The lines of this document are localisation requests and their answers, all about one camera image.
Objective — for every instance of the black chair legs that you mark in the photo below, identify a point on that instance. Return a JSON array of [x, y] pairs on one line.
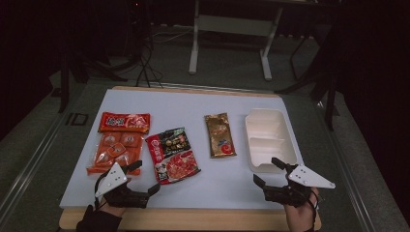
[[322, 80]]

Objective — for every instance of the black metal stand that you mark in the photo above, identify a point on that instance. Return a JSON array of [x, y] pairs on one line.
[[69, 74]]

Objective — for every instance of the person's left hand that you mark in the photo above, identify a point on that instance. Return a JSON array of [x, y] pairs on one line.
[[112, 211]]

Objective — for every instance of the gold sauce packet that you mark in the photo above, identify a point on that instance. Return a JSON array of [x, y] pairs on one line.
[[219, 135]]

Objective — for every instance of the red and black soup packet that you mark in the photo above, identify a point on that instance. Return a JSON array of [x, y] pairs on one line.
[[172, 154]]

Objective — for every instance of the white metal desk frame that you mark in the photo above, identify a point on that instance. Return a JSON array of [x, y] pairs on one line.
[[232, 25]]

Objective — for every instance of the white table mat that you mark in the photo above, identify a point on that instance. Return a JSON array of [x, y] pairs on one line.
[[193, 106]]

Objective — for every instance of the orange snack packet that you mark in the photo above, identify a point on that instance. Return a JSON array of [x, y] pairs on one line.
[[119, 145]]

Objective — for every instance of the white divided food tray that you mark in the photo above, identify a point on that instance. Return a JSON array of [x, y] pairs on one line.
[[269, 138]]

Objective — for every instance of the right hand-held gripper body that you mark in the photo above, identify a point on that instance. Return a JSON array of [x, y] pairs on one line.
[[290, 193]]

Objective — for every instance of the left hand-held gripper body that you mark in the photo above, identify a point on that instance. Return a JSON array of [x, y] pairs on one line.
[[120, 195]]

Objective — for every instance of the person's right hand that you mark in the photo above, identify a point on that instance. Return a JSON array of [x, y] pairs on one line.
[[299, 217]]

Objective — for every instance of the black floor bracket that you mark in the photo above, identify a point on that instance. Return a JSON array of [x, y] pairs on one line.
[[77, 119]]

